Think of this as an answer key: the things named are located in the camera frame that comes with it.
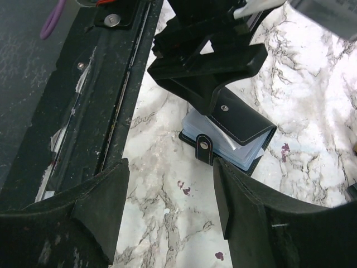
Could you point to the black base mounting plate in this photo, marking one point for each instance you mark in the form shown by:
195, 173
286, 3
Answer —
66, 102

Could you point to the black leather card holder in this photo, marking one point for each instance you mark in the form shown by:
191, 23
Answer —
234, 131

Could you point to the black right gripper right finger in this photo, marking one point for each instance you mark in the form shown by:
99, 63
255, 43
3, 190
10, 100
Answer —
265, 228

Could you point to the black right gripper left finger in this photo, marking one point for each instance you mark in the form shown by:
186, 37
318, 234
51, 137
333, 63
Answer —
78, 227

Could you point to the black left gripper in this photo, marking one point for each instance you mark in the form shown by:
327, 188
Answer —
229, 26

